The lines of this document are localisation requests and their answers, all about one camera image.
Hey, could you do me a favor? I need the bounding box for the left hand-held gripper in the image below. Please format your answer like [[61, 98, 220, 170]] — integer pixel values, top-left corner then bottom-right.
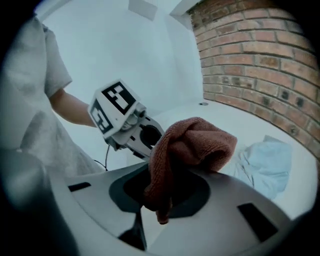
[[87, 79, 166, 161]]

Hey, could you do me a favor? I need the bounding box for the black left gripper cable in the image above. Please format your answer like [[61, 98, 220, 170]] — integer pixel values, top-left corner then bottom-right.
[[93, 144, 111, 172]]

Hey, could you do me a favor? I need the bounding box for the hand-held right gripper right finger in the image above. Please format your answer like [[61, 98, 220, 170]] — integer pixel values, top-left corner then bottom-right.
[[149, 169, 292, 256]]

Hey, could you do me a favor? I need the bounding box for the reddish-brown cloth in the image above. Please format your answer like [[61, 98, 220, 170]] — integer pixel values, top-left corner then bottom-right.
[[143, 116, 238, 225]]

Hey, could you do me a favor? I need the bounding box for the person's left forearm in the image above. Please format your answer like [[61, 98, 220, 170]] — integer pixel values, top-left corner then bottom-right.
[[49, 88, 97, 127]]

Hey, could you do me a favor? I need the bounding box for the white wall panel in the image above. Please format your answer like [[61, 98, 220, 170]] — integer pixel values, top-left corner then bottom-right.
[[127, 0, 158, 21]]

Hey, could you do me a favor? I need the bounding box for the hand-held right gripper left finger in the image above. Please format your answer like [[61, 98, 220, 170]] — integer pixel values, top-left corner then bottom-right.
[[65, 161, 151, 251]]

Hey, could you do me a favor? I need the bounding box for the light blue cloth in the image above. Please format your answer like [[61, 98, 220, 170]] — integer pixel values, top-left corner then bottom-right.
[[234, 134, 294, 201]]

